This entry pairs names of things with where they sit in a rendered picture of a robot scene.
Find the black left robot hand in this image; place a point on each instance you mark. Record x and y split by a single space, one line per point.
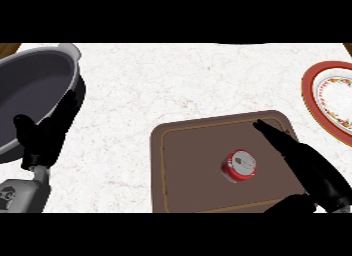
42 140

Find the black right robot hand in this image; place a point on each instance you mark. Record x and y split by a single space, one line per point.
307 163

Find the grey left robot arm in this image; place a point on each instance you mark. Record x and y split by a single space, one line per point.
17 193

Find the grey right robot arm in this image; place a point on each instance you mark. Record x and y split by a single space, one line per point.
344 210

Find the red can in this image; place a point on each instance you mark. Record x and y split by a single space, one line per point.
239 165

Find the brown tray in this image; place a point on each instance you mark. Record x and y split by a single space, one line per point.
224 166

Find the red rimmed floral plate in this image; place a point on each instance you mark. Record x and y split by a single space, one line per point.
341 101

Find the large dark grey pot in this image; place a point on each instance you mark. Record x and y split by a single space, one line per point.
29 100

